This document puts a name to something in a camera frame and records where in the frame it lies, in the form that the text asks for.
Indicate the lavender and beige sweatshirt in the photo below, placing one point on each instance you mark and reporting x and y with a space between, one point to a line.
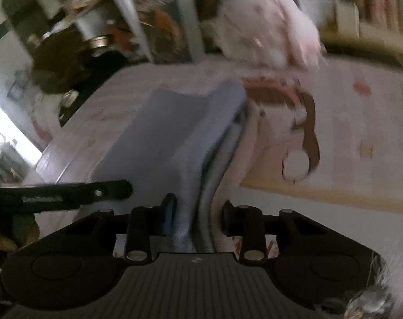
161 133

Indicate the person's left hand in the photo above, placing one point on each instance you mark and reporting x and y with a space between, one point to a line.
2 239

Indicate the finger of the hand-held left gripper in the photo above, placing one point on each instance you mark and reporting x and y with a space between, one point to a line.
101 191

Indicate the olive green cloth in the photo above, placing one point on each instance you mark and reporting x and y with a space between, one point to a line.
58 63

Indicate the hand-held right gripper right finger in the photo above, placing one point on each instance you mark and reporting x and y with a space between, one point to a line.
227 217

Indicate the pink cartoon desk mat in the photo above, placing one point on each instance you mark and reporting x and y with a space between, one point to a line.
354 133

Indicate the large dragon cover book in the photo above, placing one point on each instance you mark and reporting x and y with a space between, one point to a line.
165 30

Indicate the white pink plush bunny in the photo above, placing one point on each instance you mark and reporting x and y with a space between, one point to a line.
264 30

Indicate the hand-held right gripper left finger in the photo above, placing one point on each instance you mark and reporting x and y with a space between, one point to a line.
170 214

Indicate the white shelf frame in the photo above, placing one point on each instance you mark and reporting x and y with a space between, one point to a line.
187 23

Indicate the clear plastic wrap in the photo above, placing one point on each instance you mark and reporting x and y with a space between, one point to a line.
371 299

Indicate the round metal tin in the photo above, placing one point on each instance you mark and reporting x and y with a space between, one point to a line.
99 42

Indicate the low white box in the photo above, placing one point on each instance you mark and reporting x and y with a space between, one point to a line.
384 38

